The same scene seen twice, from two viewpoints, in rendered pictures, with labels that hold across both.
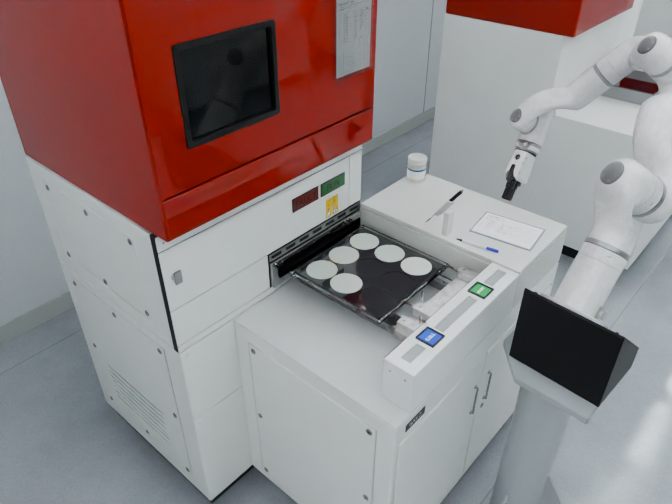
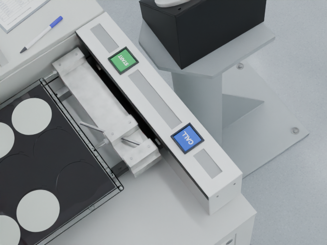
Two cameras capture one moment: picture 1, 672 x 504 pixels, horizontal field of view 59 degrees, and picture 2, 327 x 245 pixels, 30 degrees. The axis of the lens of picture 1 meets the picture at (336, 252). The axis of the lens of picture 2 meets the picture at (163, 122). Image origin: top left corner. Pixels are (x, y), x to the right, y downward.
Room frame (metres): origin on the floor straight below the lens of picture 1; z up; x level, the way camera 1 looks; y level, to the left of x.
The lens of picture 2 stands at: (0.97, 0.27, 2.23)
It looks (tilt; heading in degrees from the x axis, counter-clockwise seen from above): 65 degrees down; 293
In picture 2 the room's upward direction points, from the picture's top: 11 degrees counter-clockwise
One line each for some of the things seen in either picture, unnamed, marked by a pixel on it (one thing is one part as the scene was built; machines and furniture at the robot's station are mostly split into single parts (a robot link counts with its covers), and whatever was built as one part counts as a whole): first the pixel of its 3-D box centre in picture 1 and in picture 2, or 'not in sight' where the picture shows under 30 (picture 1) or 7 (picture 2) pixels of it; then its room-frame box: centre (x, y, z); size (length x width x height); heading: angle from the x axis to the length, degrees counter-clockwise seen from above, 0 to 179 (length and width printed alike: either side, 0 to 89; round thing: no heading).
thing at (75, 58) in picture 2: (470, 276); (69, 61); (1.50, -0.43, 0.89); 0.08 x 0.03 x 0.03; 49
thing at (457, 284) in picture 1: (440, 308); (106, 112); (1.37, -0.32, 0.87); 0.36 x 0.08 x 0.03; 139
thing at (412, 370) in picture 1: (454, 331); (156, 110); (1.25, -0.34, 0.89); 0.55 x 0.09 x 0.14; 139
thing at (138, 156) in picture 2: (411, 327); (140, 154); (1.26, -0.21, 0.89); 0.08 x 0.03 x 0.03; 49
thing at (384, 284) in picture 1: (369, 268); (16, 174); (1.54, -0.11, 0.90); 0.34 x 0.34 x 0.01; 49
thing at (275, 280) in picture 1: (318, 246); not in sight; (1.66, 0.06, 0.89); 0.44 x 0.02 x 0.10; 139
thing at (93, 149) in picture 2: (415, 292); (79, 131); (1.42, -0.24, 0.90); 0.38 x 0.01 x 0.01; 139
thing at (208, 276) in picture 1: (275, 235); not in sight; (1.54, 0.19, 1.02); 0.82 x 0.03 x 0.40; 139
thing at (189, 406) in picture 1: (225, 331); not in sight; (1.77, 0.44, 0.41); 0.82 x 0.71 x 0.82; 139
